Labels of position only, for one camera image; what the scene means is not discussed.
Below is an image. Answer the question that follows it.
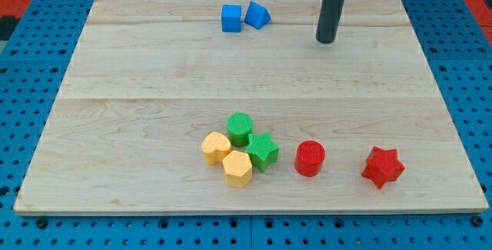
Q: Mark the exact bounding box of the green star block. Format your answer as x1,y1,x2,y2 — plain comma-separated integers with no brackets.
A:
245,132,279,172

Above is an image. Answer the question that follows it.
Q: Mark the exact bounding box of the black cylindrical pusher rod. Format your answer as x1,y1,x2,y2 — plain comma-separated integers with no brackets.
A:
316,0,344,44

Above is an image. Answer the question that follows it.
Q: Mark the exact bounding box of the yellow heart block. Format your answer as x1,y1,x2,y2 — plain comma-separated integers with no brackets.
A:
201,132,232,165

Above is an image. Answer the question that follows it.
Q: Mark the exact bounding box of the blue cube block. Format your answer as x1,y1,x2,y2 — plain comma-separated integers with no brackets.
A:
221,4,241,32

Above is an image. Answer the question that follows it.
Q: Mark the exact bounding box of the red cylinder block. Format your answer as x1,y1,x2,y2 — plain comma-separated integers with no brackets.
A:
294,140,326,177

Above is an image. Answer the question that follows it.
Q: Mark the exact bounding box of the light wooden board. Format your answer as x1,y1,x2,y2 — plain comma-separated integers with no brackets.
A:
14,0,489,216

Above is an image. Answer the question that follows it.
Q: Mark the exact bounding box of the yellow hexagon block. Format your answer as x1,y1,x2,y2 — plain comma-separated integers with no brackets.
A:
222,151,253,188

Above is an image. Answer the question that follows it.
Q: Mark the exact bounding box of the green cylinder block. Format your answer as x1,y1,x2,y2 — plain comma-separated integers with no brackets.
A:
226,112,253,147

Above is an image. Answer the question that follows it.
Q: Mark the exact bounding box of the blue triangular prism block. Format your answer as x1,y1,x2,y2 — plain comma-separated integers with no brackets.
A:
244,1,271,29

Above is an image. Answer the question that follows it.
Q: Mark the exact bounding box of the red star block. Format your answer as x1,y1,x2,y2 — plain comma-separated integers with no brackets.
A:
361,146,406,189

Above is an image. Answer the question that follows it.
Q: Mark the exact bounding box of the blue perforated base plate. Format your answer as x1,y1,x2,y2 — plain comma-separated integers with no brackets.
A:
1,0,491,249

